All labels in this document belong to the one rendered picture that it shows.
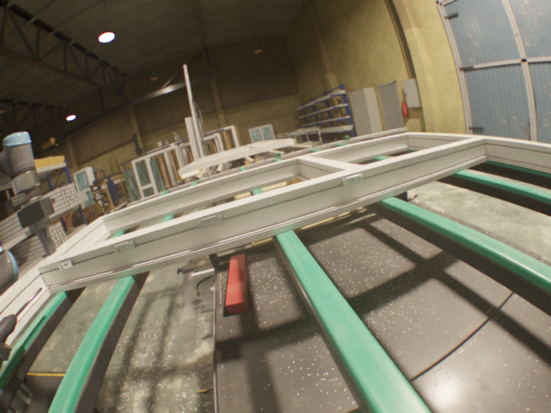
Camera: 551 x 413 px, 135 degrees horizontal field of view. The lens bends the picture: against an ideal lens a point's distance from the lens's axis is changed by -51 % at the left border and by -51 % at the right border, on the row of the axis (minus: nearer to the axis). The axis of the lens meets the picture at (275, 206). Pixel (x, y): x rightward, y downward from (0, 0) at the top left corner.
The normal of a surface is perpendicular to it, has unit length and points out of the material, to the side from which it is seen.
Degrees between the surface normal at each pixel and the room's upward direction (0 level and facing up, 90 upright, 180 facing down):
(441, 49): 90
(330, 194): 90
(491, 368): 0
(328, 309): 0
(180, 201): 90
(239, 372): 0
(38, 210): 90
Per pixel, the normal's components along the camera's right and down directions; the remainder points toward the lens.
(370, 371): -0.23, -0.92
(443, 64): -0.95, 0.28
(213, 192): 0.21, 0.25
